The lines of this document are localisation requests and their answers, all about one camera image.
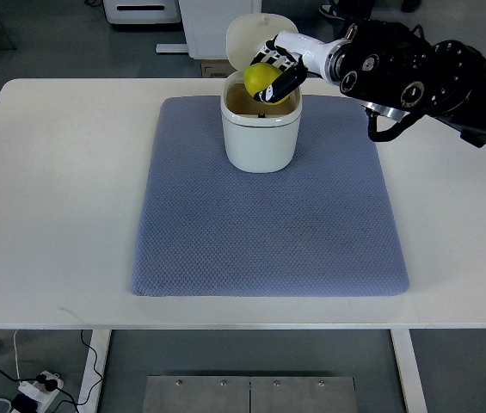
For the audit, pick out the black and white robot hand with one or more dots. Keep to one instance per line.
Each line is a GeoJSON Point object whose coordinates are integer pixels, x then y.
{"type": "Point", "coordinates": [298, 55]}

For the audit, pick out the yellow lemon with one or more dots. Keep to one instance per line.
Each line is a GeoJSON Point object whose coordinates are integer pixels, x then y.
{"type": "Point", "coordinates": [257, 77]}

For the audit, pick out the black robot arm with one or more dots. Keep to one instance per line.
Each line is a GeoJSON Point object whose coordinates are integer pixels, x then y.
{"type": "Point", "coordinates": [405, 78]}

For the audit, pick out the white trash bin with lid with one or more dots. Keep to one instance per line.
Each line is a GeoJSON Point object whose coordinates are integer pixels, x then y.
{"type": "Point", "coordinates": [259, 137]}

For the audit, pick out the black and white sneaker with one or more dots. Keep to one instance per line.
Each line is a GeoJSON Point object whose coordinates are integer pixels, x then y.
{"type": "Point", "coordinates": [331, 12]}

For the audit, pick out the cardboard box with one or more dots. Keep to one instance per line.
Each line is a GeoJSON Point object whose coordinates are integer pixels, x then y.
{"type": "Point", "coordinates": [216, 68]}

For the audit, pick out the white cabinet base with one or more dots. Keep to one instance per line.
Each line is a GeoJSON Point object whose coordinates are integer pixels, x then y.
{"type": "Point", "coordinates": [205, 24]}

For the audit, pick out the blue textured mat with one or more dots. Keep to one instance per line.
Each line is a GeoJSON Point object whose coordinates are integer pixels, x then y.
{"type": "Point", "coordinates": [320, 227]}

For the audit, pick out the white appliance with slot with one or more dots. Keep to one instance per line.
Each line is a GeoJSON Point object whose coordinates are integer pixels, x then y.
{"type": "Point", "coordinates": [141, 12]}

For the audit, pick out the right white table leg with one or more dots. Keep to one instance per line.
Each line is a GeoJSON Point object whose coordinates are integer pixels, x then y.
{"type": "Point", "coordinates": [409, 376]}

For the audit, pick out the white table leg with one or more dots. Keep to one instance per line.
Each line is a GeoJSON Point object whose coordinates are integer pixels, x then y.
{"type": "Point", "coordinates": [409, 376]}
{"type": "Point", "coordinates": [97, 343]}

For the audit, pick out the left white table leg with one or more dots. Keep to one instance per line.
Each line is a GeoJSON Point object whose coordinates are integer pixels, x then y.
{"type": "Point", "coordinates": [97, 343]}

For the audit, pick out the metal floor plate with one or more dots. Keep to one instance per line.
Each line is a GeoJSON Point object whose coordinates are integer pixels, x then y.
{"type": "Point", "coordinates": [249, 394]}

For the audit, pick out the white power strip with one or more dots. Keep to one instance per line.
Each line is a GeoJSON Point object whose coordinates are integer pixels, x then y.
{"type": "Point", "coordinates": [38, 395]}

